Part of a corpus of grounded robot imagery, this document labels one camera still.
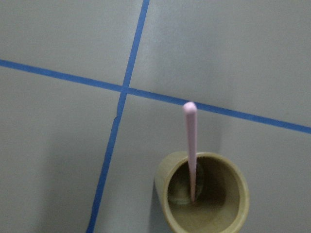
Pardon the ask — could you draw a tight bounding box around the tan bamboo cup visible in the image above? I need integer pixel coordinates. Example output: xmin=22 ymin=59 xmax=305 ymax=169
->
xmin=154 ymin=151 xmax=250 ymax=233

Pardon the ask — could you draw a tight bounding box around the pink chopstick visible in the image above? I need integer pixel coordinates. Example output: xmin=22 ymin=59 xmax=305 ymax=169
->
xmin=183 ymin=102 xmax=197 ymax=202

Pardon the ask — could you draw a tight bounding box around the long blue tape strip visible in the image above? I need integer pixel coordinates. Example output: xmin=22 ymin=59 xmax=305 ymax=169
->
xmin=0 ymin=60 xmax=311 ymax=134

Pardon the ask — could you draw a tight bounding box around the crossing blue tape strip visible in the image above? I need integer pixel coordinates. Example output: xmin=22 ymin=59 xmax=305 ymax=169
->
xmin=86 ymin=0 xmax=150 ymax=233

